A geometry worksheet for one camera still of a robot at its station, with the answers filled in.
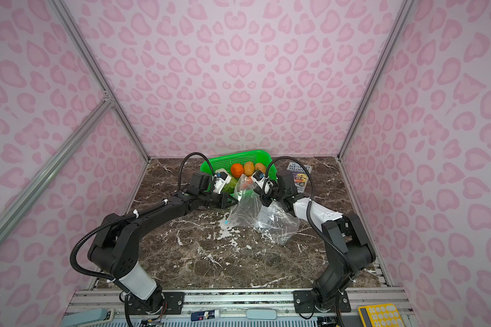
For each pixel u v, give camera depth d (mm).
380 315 692
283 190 709
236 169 1068
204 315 691
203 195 749
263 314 693
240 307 731
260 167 1097
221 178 801
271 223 902
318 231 464
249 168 1072
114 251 455
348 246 457
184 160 718
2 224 520
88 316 682
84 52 782
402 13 704
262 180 766
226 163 1170
